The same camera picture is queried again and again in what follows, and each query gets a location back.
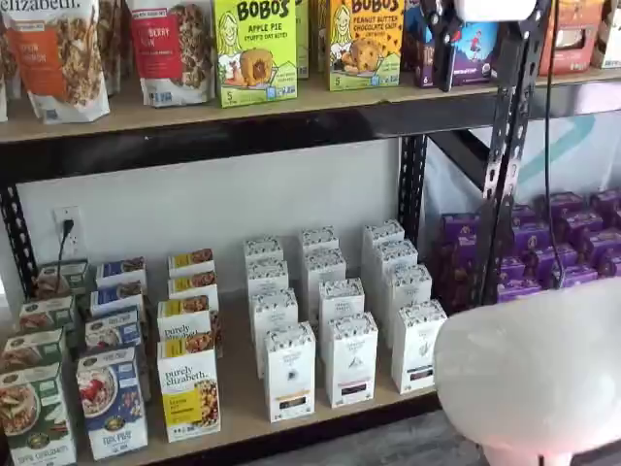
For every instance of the yellow purely elizabeth box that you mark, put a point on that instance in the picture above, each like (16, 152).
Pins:
(186, 393)
(182, 322)
(190, 259)
(193, 286)

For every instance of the green Bobo's apple pie box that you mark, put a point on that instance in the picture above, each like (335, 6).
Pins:
(254, 53)
(303, 39)

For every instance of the blue oatmeal box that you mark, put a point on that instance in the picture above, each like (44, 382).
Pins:
(111, 330)
(111, 408)
(116, 296)
(120, 269)

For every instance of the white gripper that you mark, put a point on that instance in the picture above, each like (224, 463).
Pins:
(495, 9)

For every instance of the green oatmeal box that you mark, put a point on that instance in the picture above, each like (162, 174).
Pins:
(68, 279)
(48, 313)
(34, 417)
(31, 349)

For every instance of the white box green strip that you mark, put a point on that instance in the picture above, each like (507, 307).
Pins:
(418, 349)

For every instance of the white floral cracker box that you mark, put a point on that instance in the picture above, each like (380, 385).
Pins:
(266, 276)
(324, 267)
(383, 230)
(263, 248)
(340, 298)
(318, 238)
(395, 255)
(271, 310)
(410, 286)

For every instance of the blue Zbar box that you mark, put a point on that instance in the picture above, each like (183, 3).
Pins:
(475, 53)

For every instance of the white snack box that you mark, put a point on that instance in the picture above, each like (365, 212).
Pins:
(609, 39)

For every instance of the orange Bobo's peanut butter box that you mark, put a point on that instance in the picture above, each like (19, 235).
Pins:
(366, 48)

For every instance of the white box orange strip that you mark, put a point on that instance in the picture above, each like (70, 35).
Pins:
(289, 378)

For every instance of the white wall outlet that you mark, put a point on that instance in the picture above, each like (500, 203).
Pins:
(67, 216)

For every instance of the purple Annie's snack box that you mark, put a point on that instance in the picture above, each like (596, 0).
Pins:
(461, 262)
(560, 204)
(610, 264)
(606, 200)
(512, 269)
(519, 291)
(604, 242)
(582, 225)
(538, 262)
(531, 230)

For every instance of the red label granola bag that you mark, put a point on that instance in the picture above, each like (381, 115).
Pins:
(170, 53)

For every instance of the white box pink strip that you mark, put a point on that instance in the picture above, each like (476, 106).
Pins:
(351, 364)

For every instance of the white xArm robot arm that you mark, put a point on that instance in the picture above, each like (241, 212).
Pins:
(533, 369)

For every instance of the black metal shelf frame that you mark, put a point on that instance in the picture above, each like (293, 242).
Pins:
(194, 145)

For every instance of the orange label granola bag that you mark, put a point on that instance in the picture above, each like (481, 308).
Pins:
(58, 58)

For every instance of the orange Annie's box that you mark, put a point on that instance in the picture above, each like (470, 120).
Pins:
(572, 43)

